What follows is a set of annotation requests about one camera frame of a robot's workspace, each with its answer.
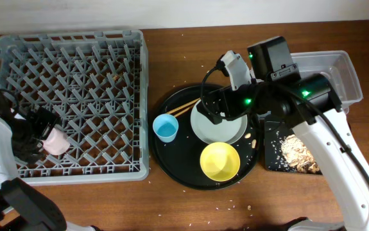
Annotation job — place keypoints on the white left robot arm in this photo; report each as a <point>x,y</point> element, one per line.
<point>21,206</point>

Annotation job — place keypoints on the light blue plastic cup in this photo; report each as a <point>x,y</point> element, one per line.
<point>165,127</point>

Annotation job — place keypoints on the grey plastic dishwasher rack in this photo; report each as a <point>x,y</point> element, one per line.
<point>96,82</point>

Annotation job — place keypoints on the pink plastic cup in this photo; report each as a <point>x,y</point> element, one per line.
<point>56,143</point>

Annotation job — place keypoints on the black rectangular food-waste tray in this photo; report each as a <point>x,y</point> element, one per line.
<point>275,133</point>

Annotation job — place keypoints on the lower wooden chopstick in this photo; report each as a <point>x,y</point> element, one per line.
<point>183,111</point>

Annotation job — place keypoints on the round black tray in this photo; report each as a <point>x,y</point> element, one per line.
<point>180,159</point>

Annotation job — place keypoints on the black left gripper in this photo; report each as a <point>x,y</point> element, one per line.
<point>48,120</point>

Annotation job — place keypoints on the wooden chopstick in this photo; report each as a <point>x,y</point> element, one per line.
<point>183,106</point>
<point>183,111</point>

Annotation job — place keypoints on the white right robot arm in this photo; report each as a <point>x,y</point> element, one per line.
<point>270,81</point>

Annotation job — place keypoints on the pile of food scraps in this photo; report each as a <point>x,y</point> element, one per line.
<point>298,156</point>

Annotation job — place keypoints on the upper wooden chopstick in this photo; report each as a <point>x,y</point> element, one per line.
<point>183,106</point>

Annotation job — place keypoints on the clear plastic waste bin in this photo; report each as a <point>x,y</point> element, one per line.
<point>337,67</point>

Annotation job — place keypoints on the yellow plastic bowl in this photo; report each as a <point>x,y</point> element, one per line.
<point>220,161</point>

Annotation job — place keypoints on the grey round plate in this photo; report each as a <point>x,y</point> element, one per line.
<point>227,131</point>

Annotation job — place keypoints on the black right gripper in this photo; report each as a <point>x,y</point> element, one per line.
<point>215,96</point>

